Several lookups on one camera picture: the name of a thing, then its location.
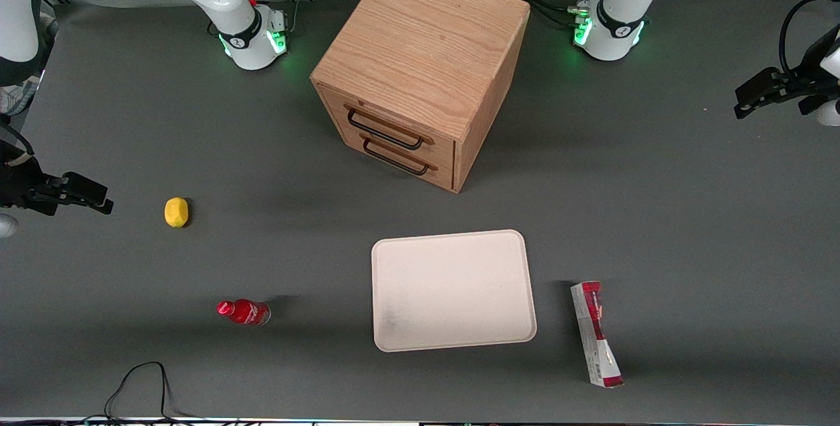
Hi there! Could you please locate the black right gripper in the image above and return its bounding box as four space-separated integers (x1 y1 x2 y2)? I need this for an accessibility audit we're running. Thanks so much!
0 158 114 217

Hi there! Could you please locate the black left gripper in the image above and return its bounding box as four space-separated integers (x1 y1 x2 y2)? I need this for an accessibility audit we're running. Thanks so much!
734 51 830 119

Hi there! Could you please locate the red and white cookie box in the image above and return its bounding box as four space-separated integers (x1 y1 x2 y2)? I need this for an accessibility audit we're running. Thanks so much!
570 281 625 389

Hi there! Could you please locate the cream plastic tray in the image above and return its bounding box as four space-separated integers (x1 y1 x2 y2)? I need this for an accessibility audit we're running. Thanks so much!
371 229 537 353

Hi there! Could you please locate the yellow lemon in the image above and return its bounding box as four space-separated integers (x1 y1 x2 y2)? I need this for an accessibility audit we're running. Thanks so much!
164 197 190 228

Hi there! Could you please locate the red cola bottle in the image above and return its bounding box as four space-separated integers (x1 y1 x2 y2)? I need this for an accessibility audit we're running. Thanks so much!
217 299 271 326

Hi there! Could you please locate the wooden drawer front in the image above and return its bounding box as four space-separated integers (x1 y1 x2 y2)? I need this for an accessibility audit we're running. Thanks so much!
318 86 456 168
326 116 456 192

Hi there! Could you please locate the wooden drawer cabinet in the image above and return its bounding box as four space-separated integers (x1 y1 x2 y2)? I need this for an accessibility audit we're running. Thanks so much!
310 0 531 194

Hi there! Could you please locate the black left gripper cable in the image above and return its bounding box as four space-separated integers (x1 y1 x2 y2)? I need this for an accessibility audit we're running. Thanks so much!
779 0 840 74

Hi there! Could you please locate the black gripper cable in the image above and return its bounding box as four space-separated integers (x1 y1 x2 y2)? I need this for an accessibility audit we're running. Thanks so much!
0 121 35 159
779 0 840 74

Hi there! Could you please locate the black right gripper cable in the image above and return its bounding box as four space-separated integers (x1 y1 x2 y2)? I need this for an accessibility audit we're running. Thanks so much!
0 121 35 159

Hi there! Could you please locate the black looped table cable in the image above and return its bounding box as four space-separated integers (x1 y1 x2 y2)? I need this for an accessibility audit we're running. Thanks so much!
84 361 201 424

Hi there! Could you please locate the black left arm base cable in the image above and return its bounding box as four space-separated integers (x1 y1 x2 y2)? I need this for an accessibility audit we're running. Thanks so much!
504 0 579 28

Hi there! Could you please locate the black wire drawer handle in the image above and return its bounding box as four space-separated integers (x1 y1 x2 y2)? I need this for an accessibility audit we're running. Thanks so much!
346 108 425 150
362 138 431 176

